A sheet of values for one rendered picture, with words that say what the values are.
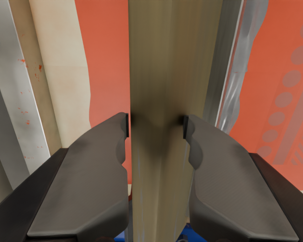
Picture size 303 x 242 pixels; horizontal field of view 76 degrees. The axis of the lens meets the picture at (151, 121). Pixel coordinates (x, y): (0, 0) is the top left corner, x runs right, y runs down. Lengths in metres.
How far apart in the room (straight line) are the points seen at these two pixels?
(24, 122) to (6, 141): 1.52
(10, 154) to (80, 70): 1.64
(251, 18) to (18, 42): 0.25
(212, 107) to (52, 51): 0.20
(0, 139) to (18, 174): 0.35
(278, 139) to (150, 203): 0.24
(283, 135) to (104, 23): 0.29
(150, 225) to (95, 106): 0.17
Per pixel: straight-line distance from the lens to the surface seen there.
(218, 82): 0.16
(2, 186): 0.35
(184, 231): 0.38
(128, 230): 0.33
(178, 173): 0.17
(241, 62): 0.27
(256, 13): 0.27
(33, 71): 0.26
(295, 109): 0.34
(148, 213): 0.18
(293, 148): 0.38
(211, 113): 0.17
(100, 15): 0.25
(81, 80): 0.27
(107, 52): 0.26
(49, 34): 0.27
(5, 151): 1.88
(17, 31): 0.25
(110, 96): 0.27
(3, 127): 1.74
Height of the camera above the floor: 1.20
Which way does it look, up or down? 62 degrees down
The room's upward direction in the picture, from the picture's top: 180 degrees clockwise
